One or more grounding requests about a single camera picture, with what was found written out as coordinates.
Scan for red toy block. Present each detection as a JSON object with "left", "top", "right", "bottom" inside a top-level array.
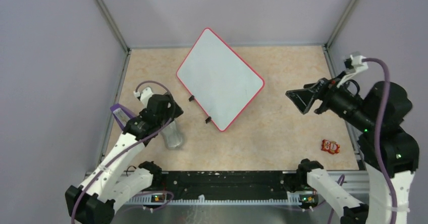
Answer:
[{"left": 321, "top": 139, "right": 340, "bottom": 154}]

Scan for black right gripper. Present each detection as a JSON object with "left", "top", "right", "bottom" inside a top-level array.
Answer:
[{"left": 285, "top": 69, "right": 376, "bottom": 131}]

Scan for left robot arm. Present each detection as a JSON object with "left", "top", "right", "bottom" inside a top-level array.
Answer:
[{"left": 65, "top": 93, "right": 183, "bottom": 223}]

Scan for aluminium frame rail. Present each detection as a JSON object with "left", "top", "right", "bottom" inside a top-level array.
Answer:
[{"left": 72, "top": 169, "right": 399, "bottom": 224}]

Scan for silver mesh eraser sponge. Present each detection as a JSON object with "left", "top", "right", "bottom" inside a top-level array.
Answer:
[{"left": 160, "top": 121, "right": 185, "bottom": 149}]

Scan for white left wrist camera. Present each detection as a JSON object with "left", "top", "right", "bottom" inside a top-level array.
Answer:
[{"left": 133, "top": 87, "right": 154, "bottom": 107}]

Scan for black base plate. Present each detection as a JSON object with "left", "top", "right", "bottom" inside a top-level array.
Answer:
[{"left": 147, "top": 170, "right": 330, "bottom": 201}]

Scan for purple box holder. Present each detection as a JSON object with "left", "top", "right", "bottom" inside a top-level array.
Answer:
[{"left": 110, "top": 103, "right": 136, "bottom": 130}]

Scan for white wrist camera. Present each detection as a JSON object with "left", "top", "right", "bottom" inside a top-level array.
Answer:
[
  {"left": 336, "top": 52, "right": 368, "bottom": 88},
  {"left": 133, "top": 87, "right": 154, "bottom": 107}
]

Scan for pink-framed whiteboard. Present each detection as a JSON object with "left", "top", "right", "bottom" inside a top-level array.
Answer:
[{"left": 176, "top": 28, "right": 265, "bottom": 132}]

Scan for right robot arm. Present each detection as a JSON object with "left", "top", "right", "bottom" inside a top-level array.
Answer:
[{"left": 286, "top": 78, "right": 419, "bottom": 223}]

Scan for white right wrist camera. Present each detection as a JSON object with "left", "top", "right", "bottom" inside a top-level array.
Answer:
[{"left": 336, "top": 52, "right": 368, "bottom": 88}]

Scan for black whiteboard stand foot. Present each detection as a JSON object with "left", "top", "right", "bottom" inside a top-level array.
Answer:
[{"left": 188, "top": 95, "right": 195, "bottom": 102}]

